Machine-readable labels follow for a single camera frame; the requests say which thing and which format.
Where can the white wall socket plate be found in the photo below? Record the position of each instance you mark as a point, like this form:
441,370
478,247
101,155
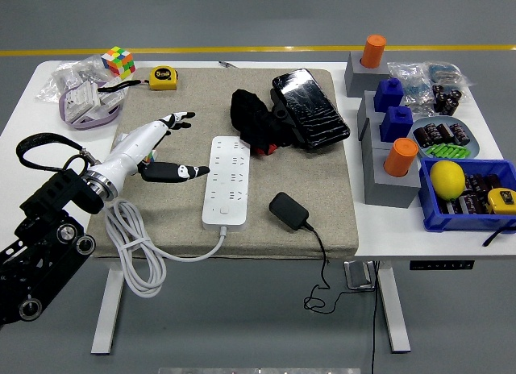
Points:
111,100
80,102

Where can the grey block with square hole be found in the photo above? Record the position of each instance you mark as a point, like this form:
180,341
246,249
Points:
373,138
366,108

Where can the blue square peg block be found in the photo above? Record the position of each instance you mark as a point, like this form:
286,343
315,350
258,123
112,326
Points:
388,95
397,125

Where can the silver box under table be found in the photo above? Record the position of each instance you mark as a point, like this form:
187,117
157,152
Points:
356,275

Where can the small red object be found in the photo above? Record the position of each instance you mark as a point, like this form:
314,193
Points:
268,149

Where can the large grey block round hole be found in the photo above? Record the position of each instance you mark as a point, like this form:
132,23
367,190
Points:
387,190

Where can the Rubik's cube with yellow face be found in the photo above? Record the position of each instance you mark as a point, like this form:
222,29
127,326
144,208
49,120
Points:
150,158

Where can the row of green batteries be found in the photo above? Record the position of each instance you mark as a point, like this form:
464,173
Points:
447,150

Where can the silver pen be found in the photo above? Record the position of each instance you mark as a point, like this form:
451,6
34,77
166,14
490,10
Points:
226,63

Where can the clear bag of small parts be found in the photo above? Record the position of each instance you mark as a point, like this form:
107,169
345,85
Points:
409,77

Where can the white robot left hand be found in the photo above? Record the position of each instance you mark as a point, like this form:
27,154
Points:
137,148

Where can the light blue oval plate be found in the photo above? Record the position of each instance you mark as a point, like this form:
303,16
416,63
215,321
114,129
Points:
473,146

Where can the orange cylinder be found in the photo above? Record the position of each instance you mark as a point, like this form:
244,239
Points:
373,51
400,158

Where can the lilac plastic tray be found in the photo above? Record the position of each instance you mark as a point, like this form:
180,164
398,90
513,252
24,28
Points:
86,125

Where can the blue plastic bin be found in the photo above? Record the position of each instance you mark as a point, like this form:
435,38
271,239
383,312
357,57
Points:
455,223

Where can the yellow tape measure with label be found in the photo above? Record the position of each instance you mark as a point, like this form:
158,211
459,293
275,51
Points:
502,200

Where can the capacitors heap in bin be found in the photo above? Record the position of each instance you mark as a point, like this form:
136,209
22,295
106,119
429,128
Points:
475,196

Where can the grey-brown fabric mat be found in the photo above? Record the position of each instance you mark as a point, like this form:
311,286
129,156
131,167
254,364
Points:
193,104

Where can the grey block with round hole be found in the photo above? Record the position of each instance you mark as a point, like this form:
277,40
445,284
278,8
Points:
359,81

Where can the Rubik's cube with white face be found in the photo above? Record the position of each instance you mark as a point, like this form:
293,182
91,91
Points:
117,61

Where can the white table leg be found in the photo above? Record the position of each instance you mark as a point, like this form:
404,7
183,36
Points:
393,309
106,309

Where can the clear bag of blue parts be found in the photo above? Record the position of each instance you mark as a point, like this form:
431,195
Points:
445,71

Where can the black phone holder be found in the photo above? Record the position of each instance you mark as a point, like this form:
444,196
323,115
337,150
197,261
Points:
279,113

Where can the black crumpled cloth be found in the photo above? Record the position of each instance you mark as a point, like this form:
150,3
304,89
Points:
248,110

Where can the yellow lemon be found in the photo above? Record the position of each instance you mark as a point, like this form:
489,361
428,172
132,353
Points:
447,180

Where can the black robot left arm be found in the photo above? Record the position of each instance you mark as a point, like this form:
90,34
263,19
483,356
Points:
40,237

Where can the clear bag of white parts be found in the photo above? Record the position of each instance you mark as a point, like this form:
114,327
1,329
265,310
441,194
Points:
68,73

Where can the black capacitor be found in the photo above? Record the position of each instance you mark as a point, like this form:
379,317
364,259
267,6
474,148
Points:
433,133
460,134
423,136
445,133

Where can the black table control panel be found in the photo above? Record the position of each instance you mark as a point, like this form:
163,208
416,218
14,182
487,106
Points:
441,265

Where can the pile of black capacitors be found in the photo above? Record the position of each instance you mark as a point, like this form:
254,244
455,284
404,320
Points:
446,99

